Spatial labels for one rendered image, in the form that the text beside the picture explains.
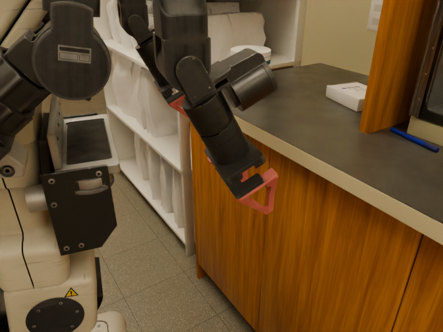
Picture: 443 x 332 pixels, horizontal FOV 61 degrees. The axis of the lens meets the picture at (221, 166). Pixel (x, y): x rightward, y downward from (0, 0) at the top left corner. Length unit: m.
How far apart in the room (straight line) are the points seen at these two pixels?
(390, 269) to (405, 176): 0.20
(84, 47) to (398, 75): 0.81
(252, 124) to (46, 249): 0.60
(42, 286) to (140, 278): 1.16
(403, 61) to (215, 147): 0.65
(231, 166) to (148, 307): 1.31
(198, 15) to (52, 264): 0.51
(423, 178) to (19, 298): 0.81
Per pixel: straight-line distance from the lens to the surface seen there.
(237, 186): 0.53
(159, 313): 1.75
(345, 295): 1.04
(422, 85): 1.03
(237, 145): 0.53
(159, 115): 2.01
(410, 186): 0.83
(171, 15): 0.45
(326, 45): 1.80
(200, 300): 1.78
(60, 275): 0.77
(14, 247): 0.75
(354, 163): 0.88
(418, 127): 1.07
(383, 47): 0.99
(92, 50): 0.43
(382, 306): 0.97
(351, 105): 1.21
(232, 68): 0.50
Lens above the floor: 1.33
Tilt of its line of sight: 28 degrees down
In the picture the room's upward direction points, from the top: straight up
